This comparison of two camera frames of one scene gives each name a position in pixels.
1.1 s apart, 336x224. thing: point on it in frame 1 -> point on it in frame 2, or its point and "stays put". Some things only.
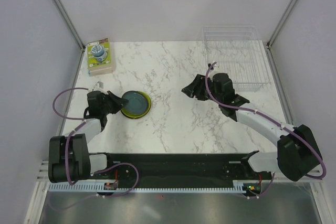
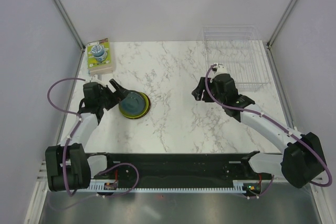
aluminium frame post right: (289, 9) stays put
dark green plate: (137, 102) stays put
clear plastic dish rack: (236, 51) stays put
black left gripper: (119, 100) -> (120, 92)
